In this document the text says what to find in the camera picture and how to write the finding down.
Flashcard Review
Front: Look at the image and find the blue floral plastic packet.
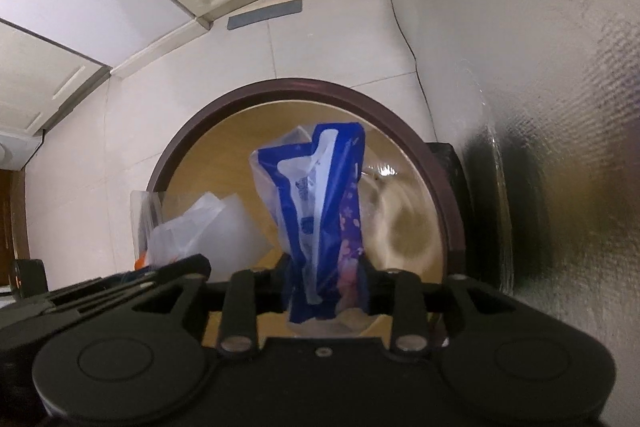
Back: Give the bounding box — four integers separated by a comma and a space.
249, 122, 373, 324

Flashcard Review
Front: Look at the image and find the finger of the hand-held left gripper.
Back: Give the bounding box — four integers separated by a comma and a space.
47, 254, 212, 314

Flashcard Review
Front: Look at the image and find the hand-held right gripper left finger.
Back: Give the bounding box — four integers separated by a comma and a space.
131, 257, 296, 354

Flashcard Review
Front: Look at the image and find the brown rimmed beige trash bin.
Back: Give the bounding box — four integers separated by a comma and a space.
146, 78, 468, 340

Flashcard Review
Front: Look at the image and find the brown wooden door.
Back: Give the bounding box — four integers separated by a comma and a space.
0, 167, 29, 289

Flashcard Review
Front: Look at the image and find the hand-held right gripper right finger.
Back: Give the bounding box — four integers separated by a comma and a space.
357, 257, 507, 353

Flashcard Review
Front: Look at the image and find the black floor cable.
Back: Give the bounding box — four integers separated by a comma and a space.
388, 0, 437, 142

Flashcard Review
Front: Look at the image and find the silver foil mat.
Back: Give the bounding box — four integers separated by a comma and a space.
386, 0, 640, 313

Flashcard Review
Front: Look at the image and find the white panelled door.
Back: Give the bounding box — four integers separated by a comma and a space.
0, 19, 112, 142

